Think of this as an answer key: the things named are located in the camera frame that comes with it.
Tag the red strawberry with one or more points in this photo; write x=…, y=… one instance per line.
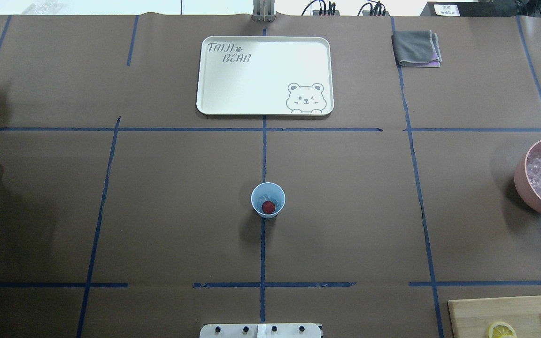
x=268, y=207

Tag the black power strip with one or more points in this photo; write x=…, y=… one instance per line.
x=481, y=8

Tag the wooden cutting board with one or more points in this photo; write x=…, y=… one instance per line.
x=471, y=318

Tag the cream bear tray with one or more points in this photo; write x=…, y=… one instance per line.
x=265, y=75

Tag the light blue cup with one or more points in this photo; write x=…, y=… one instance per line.
x=268, y=191

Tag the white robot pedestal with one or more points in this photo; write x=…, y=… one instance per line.
x=262, y=330

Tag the lemon slices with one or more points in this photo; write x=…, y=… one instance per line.
x=501, y=330

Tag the grey folded cloth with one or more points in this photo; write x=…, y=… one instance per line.
x=417, y=49

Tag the aluminium frame post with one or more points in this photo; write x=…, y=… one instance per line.
x=264, y=10

